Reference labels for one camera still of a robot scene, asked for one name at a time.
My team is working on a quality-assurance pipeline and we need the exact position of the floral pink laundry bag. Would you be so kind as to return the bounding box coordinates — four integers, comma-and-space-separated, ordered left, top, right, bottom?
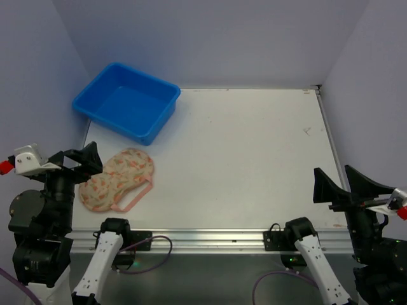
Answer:
79, 148, 155, 213

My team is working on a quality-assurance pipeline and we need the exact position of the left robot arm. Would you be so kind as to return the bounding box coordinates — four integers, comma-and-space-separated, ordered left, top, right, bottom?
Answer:
1, 142, 131, 304

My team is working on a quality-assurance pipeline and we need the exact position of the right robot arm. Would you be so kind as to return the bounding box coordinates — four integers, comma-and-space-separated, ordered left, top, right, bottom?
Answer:
284, 165, 406, 304

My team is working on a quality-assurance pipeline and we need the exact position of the blue plastic bin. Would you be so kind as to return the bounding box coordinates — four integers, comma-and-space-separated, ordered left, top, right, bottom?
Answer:
72, 63, 181, 146

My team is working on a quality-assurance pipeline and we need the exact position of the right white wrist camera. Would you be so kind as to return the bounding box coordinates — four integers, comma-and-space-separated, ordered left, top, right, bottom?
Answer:
368, 188, 406, 220

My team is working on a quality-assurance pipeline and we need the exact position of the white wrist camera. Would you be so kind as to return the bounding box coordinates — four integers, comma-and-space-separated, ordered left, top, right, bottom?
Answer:
1, 144, 62, 176
368, 188, 406, 220

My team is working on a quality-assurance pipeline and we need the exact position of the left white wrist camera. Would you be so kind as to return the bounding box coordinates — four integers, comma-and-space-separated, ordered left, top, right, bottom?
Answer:
1, 144, 62, 176

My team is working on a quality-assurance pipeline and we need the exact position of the aluminium mounting rail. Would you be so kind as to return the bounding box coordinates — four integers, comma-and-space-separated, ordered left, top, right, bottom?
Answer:
68, 228, 353, 254

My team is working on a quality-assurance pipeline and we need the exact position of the right black base bracket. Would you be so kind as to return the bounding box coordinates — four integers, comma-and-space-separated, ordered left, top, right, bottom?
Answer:
263, 223, 307, 271

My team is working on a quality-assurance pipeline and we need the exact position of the black base bracket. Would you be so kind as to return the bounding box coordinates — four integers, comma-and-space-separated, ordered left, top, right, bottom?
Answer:
112, 231, 153, 271
263, 223, 307, 271

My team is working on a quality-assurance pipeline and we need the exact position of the left black base bracket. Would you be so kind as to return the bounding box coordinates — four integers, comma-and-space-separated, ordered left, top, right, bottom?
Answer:
112, 231, 153, 271

